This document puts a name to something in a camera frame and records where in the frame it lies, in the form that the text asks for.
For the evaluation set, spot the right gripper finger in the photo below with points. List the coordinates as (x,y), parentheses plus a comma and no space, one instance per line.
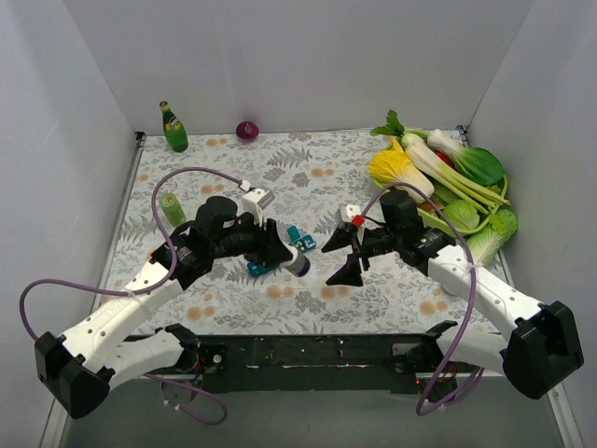
(340,238)
(350,274)

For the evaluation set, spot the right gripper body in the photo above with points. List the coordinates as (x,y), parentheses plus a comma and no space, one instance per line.
(362,249)

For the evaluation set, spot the green can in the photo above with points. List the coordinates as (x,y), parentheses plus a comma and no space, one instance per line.
(172,209)

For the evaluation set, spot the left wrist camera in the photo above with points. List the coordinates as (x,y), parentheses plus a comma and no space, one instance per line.
(255,201)

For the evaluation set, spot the white pill bottle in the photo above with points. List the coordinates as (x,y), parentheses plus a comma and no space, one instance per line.
(299,265)

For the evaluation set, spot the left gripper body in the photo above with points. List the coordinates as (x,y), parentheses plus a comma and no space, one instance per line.
(264,242)

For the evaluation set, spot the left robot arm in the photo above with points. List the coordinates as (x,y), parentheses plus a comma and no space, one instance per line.
(83,364)

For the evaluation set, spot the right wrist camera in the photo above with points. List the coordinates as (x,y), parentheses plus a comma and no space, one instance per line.
(349,214)

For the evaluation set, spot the green basket tray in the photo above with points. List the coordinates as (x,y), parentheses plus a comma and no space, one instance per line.
(433,221)

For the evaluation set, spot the teal pill organizer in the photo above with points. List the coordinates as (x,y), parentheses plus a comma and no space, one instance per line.
(302,242)

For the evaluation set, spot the purple onion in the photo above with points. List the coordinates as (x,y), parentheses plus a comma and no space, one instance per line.
(247,131)

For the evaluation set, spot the yellow napa cabbage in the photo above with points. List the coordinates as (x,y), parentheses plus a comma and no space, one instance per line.
(393,165)

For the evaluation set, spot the green glass bottle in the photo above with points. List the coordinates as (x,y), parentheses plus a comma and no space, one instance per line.
(173,129)

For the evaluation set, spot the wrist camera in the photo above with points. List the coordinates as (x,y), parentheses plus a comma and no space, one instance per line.
(349,214)
(255,201)

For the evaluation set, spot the red pepper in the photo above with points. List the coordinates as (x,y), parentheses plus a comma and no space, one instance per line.
(445,158)

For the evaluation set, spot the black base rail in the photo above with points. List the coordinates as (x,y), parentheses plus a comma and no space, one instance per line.
(296,363)

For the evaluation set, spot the bok choy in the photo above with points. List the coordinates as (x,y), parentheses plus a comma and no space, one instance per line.
(475,163)

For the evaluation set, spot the parsley leaf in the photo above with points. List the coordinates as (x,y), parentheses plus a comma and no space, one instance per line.
(392,127)

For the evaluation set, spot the floral table mat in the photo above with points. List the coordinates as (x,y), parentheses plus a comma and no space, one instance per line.
(311,175)

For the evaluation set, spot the green lettuce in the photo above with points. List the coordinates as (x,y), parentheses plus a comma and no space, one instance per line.
(468,219)

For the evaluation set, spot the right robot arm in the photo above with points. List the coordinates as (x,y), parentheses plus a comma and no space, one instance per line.
(536,345)

